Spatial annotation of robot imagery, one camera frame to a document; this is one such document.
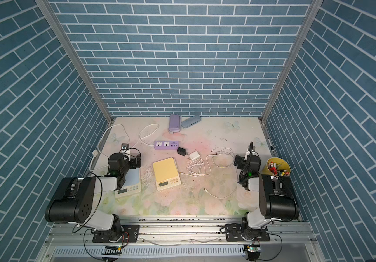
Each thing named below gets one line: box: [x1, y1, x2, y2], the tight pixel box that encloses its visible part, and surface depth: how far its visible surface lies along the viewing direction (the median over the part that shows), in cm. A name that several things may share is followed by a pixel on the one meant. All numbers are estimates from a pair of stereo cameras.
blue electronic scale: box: [114, 167, 142, 199], surface depth 88 cm
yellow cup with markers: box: [261, 156, 291, 178], surface depth 86 cm
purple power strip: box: [153, 140, 180, 150], surface depth 104 cm
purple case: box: [168, 114, 181, 133], surface depth 118 cm
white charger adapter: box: [188, 150, 201, 161], surface depth 101 cm
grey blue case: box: [180, 115, 202, 129], surface depth 118 cm
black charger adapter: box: [177, 146, 187, 157], surface depth 103 cm
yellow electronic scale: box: [152, 157, 182, 192], surface depth 93 cm
